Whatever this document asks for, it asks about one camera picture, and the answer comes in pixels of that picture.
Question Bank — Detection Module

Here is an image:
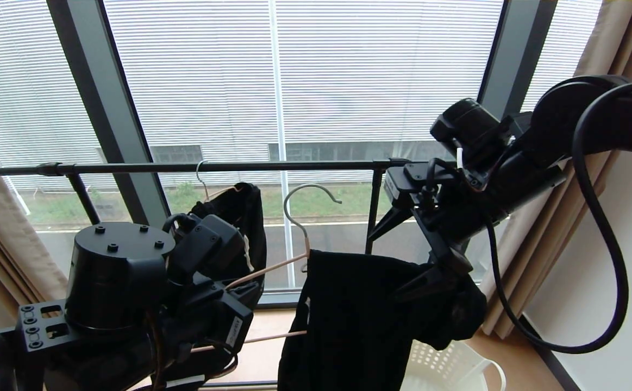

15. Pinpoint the pink clothes hanger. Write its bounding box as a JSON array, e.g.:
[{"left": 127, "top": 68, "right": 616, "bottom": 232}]
[
  {"left": 191, "top": 184, "right": 343, "bottom": 354},
  {"left": 196, "top": 160, "right": 239, "bottom": 203}
]

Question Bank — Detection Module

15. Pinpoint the black ribbed-waist garment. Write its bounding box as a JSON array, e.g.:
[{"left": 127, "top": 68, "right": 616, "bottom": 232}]
[{"left": 188, "top": 182, "right": 268, "bottom": 305}]

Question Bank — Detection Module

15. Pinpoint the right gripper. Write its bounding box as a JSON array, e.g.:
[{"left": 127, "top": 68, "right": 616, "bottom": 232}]
[{"left": 367, "top": 161, "right": 512, "bottom": 305}]

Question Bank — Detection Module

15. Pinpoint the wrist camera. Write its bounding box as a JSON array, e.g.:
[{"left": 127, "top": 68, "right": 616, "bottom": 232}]
[
  {"left": 430, "top": 98, "right": 512, "bottom": 169},
  {"left": 164, "top": 213, "right": 247, "bottom": 283}
]

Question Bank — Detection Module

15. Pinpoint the white laundry basket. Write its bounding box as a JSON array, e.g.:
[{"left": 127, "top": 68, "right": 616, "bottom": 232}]
[{"left": 400, "top": 339, "right": 506, "bottom": 391}]

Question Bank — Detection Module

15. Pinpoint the black clothes rack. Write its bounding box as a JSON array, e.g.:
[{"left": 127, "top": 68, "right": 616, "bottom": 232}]
[{"left": 0, "top": 157, "right": 415, "bottom": 390}]

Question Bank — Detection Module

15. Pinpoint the beige curtain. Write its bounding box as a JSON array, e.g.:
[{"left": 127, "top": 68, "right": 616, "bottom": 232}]
[
  {"left": 479, "top": 0, "right": 632, "bottom": 340},
  {"left": 0, "top": 125, "right": 69, "bottom": 307}
]

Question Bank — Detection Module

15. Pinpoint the black cable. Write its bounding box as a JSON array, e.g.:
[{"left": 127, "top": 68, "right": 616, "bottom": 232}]
[{"left": 481, "top": 79, "right": 632, "bottom": 355}]

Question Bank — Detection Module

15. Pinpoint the black mesh garment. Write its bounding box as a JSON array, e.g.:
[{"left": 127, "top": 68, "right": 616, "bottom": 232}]
[{"left": 278, "top": 249, "right": 487, "bottom": 391}]

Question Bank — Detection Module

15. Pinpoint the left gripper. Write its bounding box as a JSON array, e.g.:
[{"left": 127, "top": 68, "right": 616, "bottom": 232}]
[{"left": 166, "top": 274, "right": 255, "bottom": 375}]

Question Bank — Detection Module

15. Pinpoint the window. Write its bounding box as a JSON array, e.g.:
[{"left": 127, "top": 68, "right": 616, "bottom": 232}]
[{"left": 0, "top": 0, "right": 604, "bottom": 310}]

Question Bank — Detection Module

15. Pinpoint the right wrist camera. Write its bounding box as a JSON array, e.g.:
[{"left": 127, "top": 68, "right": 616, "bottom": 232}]
[{"left": 430, "top": 98, "right": 512, "bottom": 169}]

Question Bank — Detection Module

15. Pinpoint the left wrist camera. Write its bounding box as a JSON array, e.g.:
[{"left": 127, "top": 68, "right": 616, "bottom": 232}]
[{"left": 164, "top": 213, "right": 247, "bottom": 283}]

